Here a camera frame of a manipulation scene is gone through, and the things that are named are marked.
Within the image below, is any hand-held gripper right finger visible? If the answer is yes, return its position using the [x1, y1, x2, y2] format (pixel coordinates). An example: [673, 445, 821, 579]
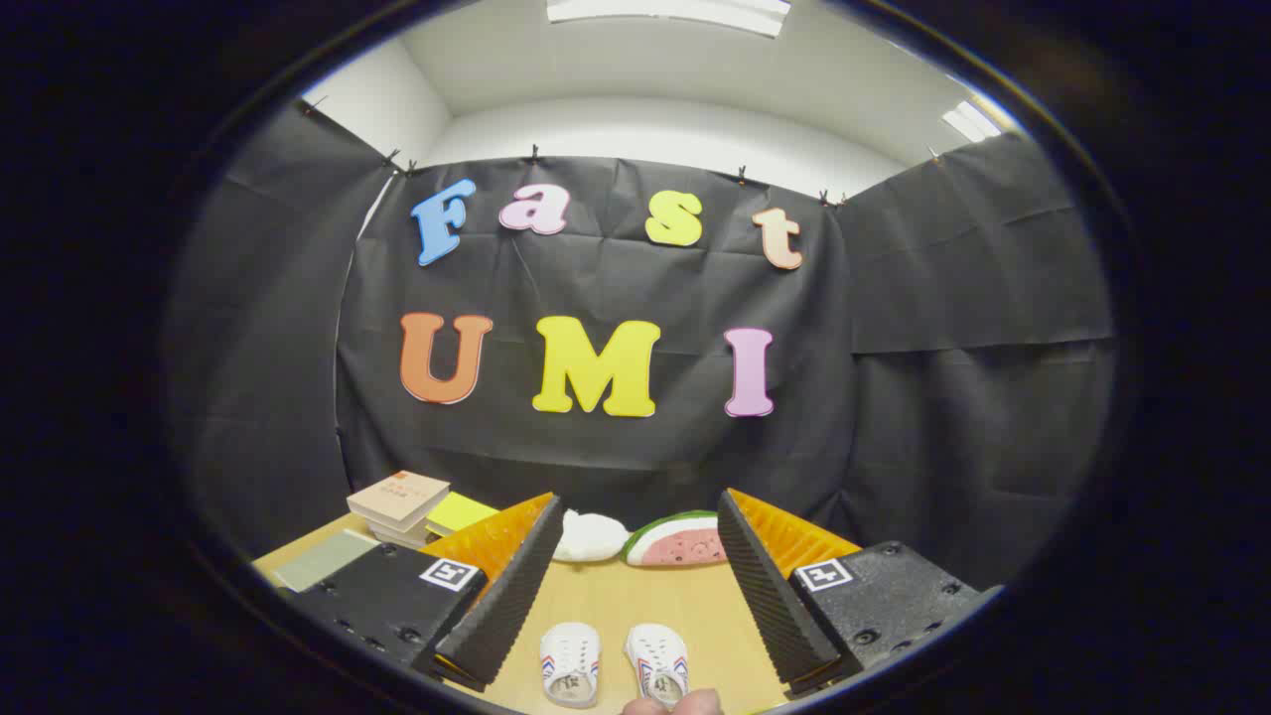
[717, 488, 982, 698]

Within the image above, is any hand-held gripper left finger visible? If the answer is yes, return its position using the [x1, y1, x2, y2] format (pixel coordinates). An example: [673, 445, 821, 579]
[281, 493, 563, 693]

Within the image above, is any white striped canvas shoe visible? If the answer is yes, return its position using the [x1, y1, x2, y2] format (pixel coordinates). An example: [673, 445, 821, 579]
[540, 623, 602, 708]
[625, 624, 690, 708]

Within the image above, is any cream fabric storage box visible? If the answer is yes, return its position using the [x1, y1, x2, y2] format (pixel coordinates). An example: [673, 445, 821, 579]
[273, 529, 380, 593]

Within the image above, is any yellow cover book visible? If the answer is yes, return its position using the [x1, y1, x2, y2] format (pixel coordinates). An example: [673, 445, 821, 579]
[426, 492, 499, 538]

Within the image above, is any white plush toy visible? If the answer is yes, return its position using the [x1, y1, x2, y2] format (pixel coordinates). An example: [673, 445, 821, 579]
[553, 509, 631, 563]

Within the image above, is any watermelon slice plush toy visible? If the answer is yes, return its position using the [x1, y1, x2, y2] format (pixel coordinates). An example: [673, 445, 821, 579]
[623, 510, 731, 567]

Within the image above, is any grey paperback book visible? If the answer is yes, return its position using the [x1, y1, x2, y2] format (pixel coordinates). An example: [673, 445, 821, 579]
[367, 516, 430, 550]

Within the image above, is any beige paperback book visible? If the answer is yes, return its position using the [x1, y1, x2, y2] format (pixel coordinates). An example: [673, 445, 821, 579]
[347, 471, 452, 532]

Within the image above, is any ceiling light panel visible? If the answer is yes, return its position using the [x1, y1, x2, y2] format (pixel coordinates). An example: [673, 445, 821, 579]
[546, 0, 791, 39]
[941, 99, 1003, 143]

